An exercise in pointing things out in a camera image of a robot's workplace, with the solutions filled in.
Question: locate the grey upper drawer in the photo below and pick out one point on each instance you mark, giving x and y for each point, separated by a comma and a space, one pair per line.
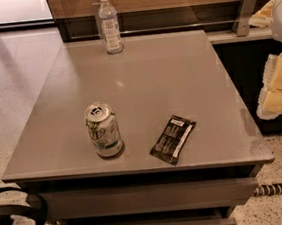
148, 198

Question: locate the striped white power strip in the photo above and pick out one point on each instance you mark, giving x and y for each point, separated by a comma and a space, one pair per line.
268, 190

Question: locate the metal wall bracket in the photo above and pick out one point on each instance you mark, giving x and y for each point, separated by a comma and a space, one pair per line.
241, 25

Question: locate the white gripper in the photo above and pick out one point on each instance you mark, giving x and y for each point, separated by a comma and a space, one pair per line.
270, 102

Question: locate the clear plastic water bottle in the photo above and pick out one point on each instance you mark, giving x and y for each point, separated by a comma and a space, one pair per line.
110, 27

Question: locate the black snack packet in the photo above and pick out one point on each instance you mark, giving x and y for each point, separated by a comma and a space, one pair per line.
171, 141

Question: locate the green white 7up can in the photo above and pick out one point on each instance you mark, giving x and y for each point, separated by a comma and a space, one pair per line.
102, 126

